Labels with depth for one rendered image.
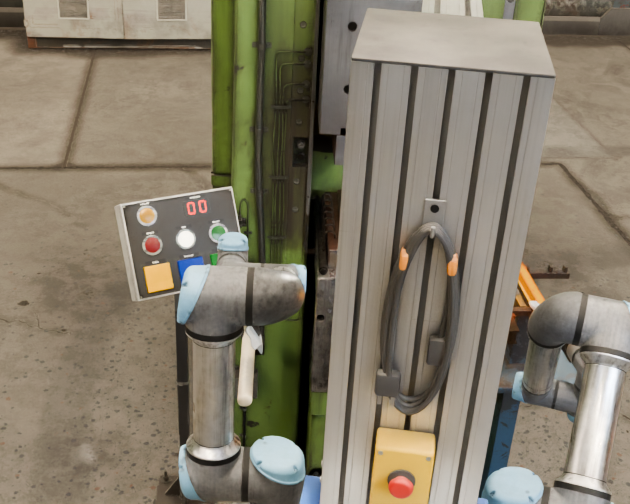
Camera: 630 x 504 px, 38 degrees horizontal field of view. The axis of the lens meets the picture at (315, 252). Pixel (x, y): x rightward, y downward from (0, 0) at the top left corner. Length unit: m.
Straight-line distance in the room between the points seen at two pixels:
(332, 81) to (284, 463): 1.15
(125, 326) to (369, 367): 2.97
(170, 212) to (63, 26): 5.49
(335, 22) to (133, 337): 2.06
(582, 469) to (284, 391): 1.56
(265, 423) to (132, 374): 0.77
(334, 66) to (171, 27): 5.44
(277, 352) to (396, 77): 2.17
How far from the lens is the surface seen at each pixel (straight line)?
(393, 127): 1.16
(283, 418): 3.40
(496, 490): 1.97
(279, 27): 2.72
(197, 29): 7.99
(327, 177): 3.26
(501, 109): 1.15
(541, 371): 2.25
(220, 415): 1.89
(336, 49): 2.59
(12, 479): 3.54
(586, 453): 2.00
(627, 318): 2.04
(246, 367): 2.88
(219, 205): 2.70
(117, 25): 7.99
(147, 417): 3.72
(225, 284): 1.75
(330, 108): 2.64
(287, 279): 1.79
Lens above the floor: 2.36
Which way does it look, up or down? 29 degrees down
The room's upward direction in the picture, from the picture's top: 3 degrees clockwise
